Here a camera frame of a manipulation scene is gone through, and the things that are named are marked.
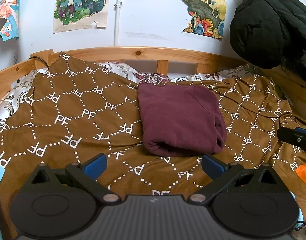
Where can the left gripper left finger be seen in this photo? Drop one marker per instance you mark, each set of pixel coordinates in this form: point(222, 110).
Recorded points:
point(84, 176)

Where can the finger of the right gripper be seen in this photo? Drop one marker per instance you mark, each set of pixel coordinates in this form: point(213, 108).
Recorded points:
point(295, 137)

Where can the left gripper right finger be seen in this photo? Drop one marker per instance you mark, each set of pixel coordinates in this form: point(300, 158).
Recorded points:
point(223, 177)

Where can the maroon long-sleeve top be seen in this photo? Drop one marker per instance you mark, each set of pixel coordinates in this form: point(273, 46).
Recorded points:
point(181, 120)

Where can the brown PF-print blanket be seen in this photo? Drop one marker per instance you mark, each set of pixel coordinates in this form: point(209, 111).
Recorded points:
point(78, 109)

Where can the white floral bed sheet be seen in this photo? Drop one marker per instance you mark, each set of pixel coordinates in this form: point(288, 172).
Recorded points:
point(11, 101)

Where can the black puffer jacket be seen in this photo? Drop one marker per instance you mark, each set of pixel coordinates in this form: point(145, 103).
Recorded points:
point(271, 33)

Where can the wooden bed frame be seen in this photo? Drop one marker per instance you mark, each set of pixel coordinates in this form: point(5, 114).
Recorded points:
point(205, 63)

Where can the colourful landscape wall poster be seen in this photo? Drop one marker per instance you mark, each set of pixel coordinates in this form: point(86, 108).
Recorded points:
point(207, 17)

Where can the anime boy wall poster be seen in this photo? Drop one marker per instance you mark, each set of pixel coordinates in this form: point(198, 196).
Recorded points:
point(80, 14)

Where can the white wall pipe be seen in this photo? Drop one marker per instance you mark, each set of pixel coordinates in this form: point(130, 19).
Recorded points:
point(117, 6)

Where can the red-haired anime wall poster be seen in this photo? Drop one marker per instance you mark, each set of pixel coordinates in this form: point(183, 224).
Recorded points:
point(9, 11)

